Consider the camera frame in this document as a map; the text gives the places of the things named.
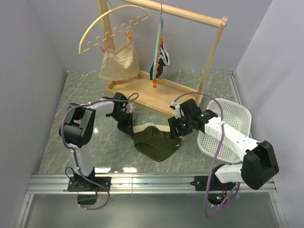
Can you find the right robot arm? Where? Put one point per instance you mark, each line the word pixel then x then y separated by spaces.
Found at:
pixel 257 164

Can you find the wooden clothes rack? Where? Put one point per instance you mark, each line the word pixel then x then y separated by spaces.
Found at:
pixel 160 98

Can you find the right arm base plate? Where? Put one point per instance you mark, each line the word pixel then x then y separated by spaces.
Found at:
pixel 200 184

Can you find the orange clip on yellow hanger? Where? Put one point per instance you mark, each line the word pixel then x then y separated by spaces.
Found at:
pixel 129 35

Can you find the end orange clip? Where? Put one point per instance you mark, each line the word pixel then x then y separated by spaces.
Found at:
pixel 154 83

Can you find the white perforated plastic basket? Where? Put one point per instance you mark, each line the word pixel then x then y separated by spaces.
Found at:
pixel 238 117

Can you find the beige underwear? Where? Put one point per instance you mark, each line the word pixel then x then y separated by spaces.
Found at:
pixel 120 64

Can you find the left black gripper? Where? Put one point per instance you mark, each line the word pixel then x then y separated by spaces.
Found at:
pixel 127 126

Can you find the green wire hanger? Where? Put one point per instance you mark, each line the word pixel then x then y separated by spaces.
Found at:
pixel 157 44

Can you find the aluminium mounting rail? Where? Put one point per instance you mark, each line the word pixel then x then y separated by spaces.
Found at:
pixel 162 200

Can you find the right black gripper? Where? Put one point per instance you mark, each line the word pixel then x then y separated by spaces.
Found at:
pixel 175 123

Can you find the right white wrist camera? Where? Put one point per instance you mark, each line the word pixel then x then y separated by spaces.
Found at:
pixel 177 109

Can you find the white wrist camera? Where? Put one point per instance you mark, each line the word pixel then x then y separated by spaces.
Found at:
pixel 127 107
pixel 177 109

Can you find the navy blue underwear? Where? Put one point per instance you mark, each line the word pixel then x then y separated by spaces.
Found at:
pixel 163 60

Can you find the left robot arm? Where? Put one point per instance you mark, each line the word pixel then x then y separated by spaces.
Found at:
pixel 77 128

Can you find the far orange clip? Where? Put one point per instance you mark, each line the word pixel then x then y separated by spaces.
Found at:
pixel 161 40

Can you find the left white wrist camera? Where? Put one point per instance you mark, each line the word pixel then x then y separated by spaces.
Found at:
pixel 127 107

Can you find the yellow plastic hanger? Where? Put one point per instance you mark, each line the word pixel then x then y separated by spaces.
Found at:
pixel 109 34

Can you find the olive green underwear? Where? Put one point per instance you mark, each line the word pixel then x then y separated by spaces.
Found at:
pixel 154 141

